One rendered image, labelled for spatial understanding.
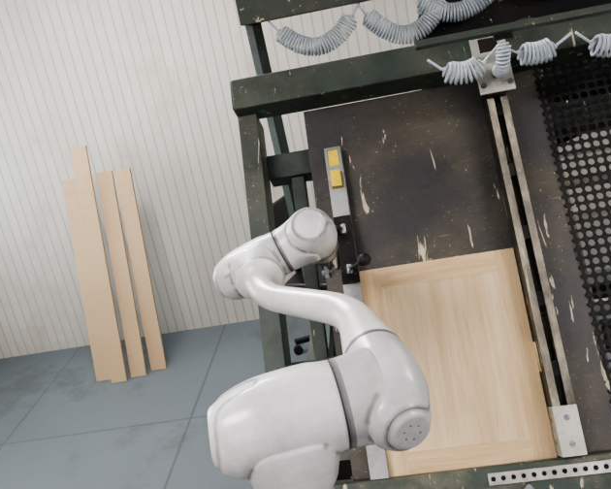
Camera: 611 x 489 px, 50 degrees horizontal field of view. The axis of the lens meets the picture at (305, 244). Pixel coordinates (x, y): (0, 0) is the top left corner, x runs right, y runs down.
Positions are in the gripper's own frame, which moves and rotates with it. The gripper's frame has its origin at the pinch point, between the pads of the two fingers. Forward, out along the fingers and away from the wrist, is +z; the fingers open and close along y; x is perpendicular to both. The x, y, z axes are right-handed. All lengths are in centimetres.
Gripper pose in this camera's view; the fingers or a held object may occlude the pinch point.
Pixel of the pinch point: (330, 264)
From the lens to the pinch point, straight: 177.4
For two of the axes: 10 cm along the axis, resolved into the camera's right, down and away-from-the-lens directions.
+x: 9.8, -1.6, -1.2
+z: 1.5, 2.3, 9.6
